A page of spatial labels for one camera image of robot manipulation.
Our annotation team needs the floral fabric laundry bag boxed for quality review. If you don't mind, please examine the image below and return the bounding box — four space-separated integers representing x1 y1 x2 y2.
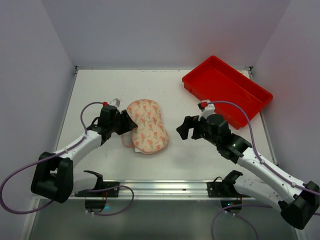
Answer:
126 99 169 155

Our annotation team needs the pink bra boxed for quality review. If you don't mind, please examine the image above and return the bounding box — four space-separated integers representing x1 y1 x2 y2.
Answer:
121 132 136 148

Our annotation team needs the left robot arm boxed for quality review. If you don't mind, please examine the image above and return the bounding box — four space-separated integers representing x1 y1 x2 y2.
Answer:
30 105 137 203

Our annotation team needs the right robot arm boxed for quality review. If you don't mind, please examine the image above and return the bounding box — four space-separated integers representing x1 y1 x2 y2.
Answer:
176 114 320 230

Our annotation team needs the red plastic tray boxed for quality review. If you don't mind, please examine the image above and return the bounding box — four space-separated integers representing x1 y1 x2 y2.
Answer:
182 56 273 120

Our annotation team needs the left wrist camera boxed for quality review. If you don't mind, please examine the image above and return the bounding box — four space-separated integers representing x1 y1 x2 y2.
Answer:
109 98 121 108

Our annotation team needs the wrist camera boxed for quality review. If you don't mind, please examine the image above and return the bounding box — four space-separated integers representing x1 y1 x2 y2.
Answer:
109 98 121 108
198 100 215 121

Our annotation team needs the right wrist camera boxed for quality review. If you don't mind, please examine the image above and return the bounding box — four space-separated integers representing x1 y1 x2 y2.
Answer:
198 100 215 121

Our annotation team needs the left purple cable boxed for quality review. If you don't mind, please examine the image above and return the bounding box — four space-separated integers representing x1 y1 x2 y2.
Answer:
0 101 135 216

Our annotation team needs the purple cable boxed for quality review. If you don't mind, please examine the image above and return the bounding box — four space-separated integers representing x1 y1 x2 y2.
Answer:
0 101 135 216
201 100 320 240

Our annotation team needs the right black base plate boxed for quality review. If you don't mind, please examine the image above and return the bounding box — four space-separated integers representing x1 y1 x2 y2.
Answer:
206 176 249 198

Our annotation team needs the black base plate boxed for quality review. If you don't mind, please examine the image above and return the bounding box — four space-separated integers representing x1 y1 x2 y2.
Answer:
75 181 120 198
206 176 249 198

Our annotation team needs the aluminium front rail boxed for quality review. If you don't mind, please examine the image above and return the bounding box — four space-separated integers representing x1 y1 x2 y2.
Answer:
33 180 253 201

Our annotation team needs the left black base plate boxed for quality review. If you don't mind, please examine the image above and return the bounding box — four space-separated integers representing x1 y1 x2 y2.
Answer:
75 181 120 198

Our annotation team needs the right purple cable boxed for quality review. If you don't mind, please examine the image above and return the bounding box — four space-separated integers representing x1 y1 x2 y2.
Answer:
201 100 320 240

